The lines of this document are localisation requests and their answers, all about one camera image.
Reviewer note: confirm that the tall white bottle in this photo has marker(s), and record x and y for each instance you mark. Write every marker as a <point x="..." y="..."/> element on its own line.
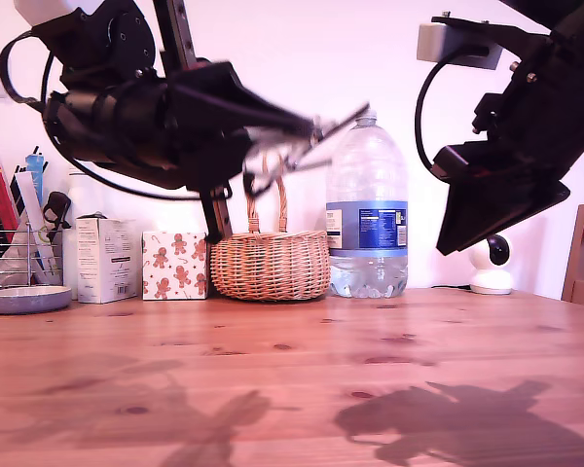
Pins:
<point x="83" y="204"/>

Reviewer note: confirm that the white printed carton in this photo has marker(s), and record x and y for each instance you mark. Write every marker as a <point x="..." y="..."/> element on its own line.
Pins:
<point x="102" y="262"/>

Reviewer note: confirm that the brown wooden chair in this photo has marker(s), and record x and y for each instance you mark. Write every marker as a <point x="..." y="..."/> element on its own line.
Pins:
<point x="579" y="287"/>

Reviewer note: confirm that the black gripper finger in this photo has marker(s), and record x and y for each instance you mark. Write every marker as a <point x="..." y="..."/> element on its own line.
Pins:
<point x="486" y="214"/>

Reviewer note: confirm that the black clip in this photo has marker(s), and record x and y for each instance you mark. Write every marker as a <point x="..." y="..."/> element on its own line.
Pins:
<point x="57" y="202"/>

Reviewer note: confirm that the black thin-framed glasses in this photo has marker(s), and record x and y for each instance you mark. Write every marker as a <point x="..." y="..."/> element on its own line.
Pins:
<point x="345" y="125"/>

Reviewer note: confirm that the grey round dish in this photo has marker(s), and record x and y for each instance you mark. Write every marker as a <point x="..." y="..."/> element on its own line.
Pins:
<point x="26" y="301"/>

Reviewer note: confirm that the small white round camera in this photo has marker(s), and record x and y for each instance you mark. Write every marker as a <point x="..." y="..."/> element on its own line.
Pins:
<point x="486" y="279"/>

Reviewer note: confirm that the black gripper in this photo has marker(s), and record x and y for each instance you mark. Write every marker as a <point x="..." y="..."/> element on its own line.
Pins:
<point x="141" y="114"/>

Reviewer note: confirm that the gingerbread print box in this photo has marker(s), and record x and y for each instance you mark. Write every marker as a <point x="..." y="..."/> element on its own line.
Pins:
<point x="153" y="282"/>

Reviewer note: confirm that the large clear water bottle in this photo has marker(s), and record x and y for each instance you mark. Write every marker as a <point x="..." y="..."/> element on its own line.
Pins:
<point x="365" y="224"/>

